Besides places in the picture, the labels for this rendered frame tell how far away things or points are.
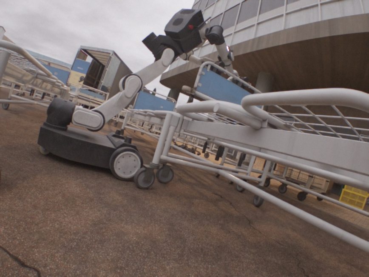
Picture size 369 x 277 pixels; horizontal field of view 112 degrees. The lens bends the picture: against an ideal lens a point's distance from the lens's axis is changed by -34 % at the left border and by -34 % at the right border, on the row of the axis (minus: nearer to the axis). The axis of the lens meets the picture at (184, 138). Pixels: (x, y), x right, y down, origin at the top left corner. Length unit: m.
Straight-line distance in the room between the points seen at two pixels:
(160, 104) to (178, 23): 2.08
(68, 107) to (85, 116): 0.13
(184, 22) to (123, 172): 1.12
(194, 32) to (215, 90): 0.48
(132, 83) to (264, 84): 5.84
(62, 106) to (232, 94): 1.24
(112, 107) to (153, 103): 2.08
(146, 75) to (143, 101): 1.93
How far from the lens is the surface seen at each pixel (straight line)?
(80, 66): 12.58
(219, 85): 1.48
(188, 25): 1.48
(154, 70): 1.37
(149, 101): 3.29
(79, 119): 1.22
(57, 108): 1.25
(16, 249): 0.53
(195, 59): 1.77
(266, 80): 6.83
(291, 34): 5.28
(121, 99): 1.26
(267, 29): 6.68
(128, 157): 1.11
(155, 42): 1.42
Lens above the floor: 0.36
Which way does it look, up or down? 1 degrees down
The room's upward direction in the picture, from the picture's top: 17 degrees clockwise
